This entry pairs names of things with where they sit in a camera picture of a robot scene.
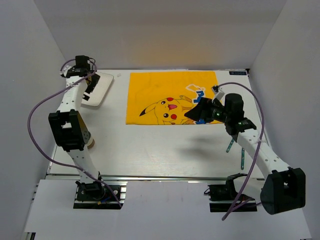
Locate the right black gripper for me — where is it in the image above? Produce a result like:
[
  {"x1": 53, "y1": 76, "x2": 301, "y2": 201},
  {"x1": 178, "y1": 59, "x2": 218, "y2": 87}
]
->
[{"x1": 184, "y1": 96, "x2": 231, "y2": 123}]

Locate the white rectangular plate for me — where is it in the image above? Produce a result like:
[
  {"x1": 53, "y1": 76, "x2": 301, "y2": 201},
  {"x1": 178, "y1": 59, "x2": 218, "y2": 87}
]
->
[{"x1": 81, "y1": 72, "x2": 114, "y2": 107}]

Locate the yellow pikachu cloth napkin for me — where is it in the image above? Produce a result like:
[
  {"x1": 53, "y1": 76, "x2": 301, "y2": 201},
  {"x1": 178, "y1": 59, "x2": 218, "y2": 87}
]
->
[{"x1": 125, "y1": 71, "x2": 218, "y2": 126}]

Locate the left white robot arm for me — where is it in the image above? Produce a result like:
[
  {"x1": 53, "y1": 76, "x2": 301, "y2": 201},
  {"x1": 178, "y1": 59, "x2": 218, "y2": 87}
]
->
[{"x1": 48, "y1": 55, "x2": 106, "y2": 200}]

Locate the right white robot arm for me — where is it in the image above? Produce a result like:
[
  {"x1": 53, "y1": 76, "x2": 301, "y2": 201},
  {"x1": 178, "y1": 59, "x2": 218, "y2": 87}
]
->
[{"x1": 185, "y1": 93, "x2": 306, "y2": 215}]

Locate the paper cup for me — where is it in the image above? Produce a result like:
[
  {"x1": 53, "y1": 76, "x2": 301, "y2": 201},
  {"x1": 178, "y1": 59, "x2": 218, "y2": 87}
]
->
[{"x1": 86, "y1": 136, "x2": 95, "y2": 149}]

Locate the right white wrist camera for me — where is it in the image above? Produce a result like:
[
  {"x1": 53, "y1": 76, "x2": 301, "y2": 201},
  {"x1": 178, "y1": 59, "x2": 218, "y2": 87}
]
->
[{"x1": 211, "y1": 85, "x2": 225, "y2": 103}]

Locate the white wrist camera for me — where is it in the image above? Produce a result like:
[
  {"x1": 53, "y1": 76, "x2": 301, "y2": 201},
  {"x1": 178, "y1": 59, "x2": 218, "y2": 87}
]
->
[
  {"x1": 211, "y1": 85, "x2": 225, "y2": 103},
  {"x1": 59, "y1": 65, "x2": 72, "y2": 78}
]

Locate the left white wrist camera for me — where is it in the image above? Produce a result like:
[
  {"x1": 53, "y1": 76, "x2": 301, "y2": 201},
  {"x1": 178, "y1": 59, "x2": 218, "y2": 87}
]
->
[{"x1": 59, "y1": 65, "x2": 72, "y2": 78}]

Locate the fork with green handle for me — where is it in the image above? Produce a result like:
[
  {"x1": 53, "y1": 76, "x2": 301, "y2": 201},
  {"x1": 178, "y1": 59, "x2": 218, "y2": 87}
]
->
[{"x1": 226, "y1": 138, "x2": 235, "y2": 153}]

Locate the knife with green handle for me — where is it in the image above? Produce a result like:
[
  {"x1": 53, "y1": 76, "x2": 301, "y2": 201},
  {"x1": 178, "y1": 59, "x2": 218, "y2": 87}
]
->
[{"x1": 240, "y1": 148, "x2": 245, "y2": 170}]

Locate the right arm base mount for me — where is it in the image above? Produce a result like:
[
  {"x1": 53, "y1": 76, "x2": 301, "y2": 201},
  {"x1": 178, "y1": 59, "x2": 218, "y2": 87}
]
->
[{"x1": 203, "y1": 173, "x2": 258, "y2": 213}]

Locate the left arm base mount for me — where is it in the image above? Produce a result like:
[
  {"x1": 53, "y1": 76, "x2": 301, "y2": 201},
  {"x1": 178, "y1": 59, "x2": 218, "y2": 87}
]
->
[{"x1": 73, "y1": 180, "x2": 126, "y2": 210}]

